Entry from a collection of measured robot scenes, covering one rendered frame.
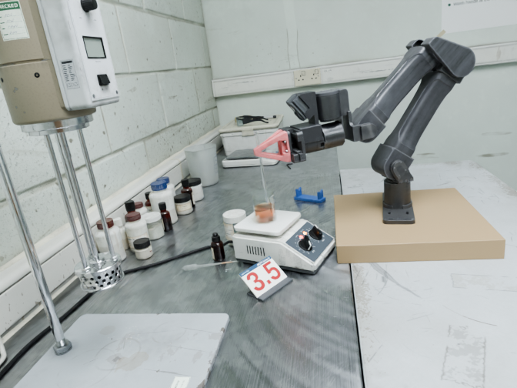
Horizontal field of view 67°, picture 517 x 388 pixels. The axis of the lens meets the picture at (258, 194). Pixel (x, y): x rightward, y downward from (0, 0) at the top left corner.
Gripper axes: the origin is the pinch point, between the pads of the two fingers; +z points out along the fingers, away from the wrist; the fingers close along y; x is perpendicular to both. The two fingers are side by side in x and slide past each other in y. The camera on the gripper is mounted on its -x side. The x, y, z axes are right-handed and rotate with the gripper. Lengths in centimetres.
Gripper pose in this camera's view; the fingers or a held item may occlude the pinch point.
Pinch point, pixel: (258, 152)
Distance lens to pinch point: 86.5
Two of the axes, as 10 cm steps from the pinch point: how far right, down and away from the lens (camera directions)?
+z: -9.6, 2.4, -1.8
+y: 2.4, 2.7, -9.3
